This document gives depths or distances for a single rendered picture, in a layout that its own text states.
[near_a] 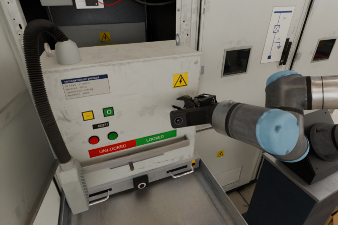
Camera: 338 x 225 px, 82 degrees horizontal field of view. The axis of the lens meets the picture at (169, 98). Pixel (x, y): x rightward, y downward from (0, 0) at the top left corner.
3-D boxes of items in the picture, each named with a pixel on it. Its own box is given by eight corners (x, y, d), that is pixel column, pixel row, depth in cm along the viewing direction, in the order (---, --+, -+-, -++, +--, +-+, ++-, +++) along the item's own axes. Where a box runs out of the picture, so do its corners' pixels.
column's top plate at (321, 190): (301, 139, 126) (302, 136, 125) (360, 177, 100) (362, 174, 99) (261, 155, 113) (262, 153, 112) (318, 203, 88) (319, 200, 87)
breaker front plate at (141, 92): (193, 161, 86) (202, 54, 63) (74, 197, 71) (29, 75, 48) (192, 159, 87) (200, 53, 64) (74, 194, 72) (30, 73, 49)
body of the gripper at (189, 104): (204, 113, 66) (234, 122, 56) (184, 122, 61) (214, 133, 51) (201, 92, 63) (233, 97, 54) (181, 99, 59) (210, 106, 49)
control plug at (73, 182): (89, 210, 62) (77, 172, 54) (72, 215, 61) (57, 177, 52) (89, 190, 69) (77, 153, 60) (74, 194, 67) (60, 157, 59)
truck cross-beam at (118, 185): (198, 166, 89) (199, 157, 86) (69, 208, 72) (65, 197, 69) (193, 159, 93) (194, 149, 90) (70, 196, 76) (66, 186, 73)
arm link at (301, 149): (310, 122, 52) (294, 105, 45) (313, 166, 48) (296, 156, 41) (273, 123, 59) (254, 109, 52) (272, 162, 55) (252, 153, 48)
